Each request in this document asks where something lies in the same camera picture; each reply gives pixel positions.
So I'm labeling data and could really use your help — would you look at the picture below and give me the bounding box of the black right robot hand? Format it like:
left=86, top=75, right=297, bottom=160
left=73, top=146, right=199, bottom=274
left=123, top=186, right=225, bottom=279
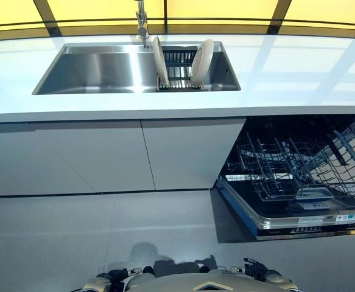
left=230, top=257, right=270, bottom=281

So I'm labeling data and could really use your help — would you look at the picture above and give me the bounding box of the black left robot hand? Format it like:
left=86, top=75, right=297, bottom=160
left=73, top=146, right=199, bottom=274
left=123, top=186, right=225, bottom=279
left=107, top=266, right=144, bottom=282

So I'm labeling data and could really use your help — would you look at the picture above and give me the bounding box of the cream ceramic plate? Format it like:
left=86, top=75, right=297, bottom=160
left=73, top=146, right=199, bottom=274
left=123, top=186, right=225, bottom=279
left=152, top=35, right=170, bottom=85
left=190, top=38, right=215, bottom=84

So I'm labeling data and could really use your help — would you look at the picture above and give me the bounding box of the open dishwasher door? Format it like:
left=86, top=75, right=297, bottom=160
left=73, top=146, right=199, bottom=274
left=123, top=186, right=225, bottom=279
left=216, top=173, right=355, bottom=243

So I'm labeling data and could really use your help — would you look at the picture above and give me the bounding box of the beige robot torso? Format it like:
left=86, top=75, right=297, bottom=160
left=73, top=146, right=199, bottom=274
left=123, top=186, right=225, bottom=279
left=124, top=267, right=291, bottom=292

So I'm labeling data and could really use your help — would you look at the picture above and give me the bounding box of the grey detergent dispenser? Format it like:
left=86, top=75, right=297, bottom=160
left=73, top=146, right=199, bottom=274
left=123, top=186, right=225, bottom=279
left=295, top=186, right=337, bottom=211

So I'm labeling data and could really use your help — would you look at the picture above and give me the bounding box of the white cabinet door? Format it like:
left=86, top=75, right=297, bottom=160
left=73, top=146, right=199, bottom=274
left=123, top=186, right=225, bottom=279
left=0, top=120, right=156, bottom=198
left=140, top=117, right=247, bottom=192

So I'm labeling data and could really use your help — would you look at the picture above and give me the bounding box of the stainless steel sink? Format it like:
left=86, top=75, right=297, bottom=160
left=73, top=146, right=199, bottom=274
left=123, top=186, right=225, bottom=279
left=32, top=41, right=242, bottom=96

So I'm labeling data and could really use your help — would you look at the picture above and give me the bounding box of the black dish drying rack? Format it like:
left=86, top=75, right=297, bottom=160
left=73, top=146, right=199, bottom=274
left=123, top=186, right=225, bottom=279
left=155, top=45, right=214, bottom=92

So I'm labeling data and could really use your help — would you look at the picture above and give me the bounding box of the chrome kitchen faucet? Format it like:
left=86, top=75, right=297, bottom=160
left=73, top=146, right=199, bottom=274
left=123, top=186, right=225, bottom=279
left=135, top=0, right=151, bottom=49

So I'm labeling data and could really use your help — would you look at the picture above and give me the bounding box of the lower dishwasher wire rack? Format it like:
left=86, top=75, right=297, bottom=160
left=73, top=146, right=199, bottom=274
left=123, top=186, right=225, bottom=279
left=225, top=129, right=355, bottom=204

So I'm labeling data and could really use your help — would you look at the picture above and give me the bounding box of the dishwasher wire rack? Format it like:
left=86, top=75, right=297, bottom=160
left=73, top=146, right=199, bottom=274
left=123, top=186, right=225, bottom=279
left=225, top=129, right=355, bottom=204
left=320, top=114, right=355, bottom=195

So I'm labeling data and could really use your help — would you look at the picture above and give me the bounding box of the upper dishwasher wire rack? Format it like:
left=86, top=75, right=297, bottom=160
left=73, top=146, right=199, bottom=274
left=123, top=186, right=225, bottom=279
left=320, top=114, right=355, bottom=195

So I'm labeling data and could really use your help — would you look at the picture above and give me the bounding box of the black window frame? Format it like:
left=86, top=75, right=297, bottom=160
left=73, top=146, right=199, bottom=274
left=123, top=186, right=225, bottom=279
left=0, top=0, right=355, bottom=42

